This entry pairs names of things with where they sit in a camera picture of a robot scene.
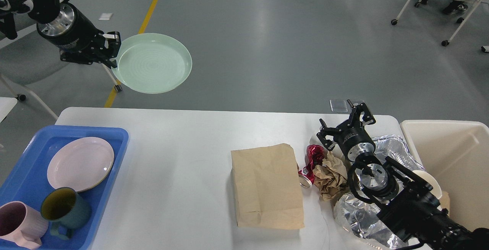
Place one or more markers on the crushed red can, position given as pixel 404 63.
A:
pixel 314 155

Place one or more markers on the pink mug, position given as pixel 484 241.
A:
pixel 22 225

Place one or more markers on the crumpled aluminium foil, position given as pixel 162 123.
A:
pixel 360 219

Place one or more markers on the grey floor plate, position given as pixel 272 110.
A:
pixel 344 105

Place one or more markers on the pink plate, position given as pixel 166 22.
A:
pixel 81 165

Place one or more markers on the dark teal mug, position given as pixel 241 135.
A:
pixel 66 210

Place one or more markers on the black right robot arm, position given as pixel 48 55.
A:
pixel 407 206

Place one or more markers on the grey chair left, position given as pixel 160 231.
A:
pixel 29 59

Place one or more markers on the brown paper bag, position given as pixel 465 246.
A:
pixel 267 189

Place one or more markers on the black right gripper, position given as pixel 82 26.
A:
pixel 354 140

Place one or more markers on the blue plastic tray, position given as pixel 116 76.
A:
pixel 28 183

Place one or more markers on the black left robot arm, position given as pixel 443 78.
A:
pixel 41 11

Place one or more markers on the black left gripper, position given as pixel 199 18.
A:
pixel 79 40

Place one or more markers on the beige plastic bin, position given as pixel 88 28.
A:
pixel 456 154

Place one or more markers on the white paper cup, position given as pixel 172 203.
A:
pixel 436 191

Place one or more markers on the crumpled brown paper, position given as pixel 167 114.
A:
pixel 330 177

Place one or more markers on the aluminium foil tray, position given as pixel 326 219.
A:
pixel 395 147

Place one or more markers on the light green plate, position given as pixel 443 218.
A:
pixel 152 63

